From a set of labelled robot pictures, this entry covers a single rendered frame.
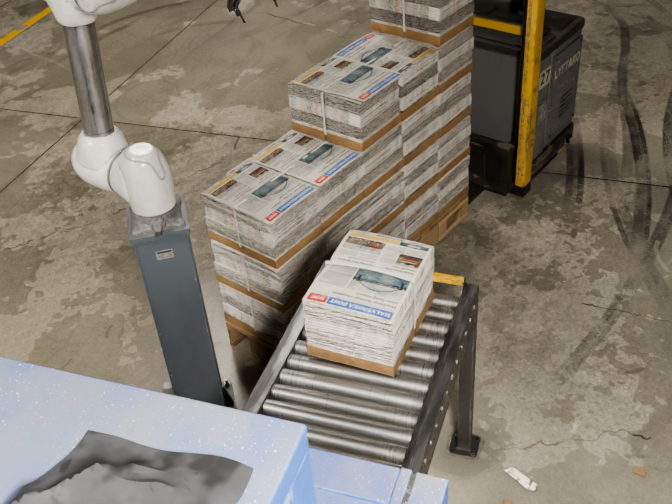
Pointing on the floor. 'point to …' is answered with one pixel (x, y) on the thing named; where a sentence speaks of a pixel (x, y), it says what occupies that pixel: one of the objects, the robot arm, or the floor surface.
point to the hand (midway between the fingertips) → (258, 10)
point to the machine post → (419, 489)
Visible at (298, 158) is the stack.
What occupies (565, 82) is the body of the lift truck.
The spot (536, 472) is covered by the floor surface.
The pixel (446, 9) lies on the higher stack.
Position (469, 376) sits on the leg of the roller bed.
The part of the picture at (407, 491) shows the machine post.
